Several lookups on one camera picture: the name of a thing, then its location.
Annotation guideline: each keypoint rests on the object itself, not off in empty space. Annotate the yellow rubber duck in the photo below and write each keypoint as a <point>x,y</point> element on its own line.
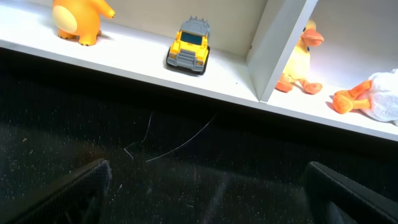
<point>84,18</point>

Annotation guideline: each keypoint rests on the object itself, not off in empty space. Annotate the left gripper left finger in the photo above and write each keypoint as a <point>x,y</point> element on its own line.
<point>62,202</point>

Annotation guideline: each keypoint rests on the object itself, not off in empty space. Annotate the white plush goose with hat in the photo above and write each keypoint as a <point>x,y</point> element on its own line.
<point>382,96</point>

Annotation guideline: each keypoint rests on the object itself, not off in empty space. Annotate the yellow plush duck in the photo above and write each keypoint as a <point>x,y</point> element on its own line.
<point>297,62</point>

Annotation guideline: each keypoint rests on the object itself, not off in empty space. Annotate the grey and yellow toy truck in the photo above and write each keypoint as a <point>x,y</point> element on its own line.
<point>189,49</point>

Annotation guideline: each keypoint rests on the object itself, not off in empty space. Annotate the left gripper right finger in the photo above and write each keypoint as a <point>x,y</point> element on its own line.
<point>342,202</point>

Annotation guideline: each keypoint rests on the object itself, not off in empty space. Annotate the white shelf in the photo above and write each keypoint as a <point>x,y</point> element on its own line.
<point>133,53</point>

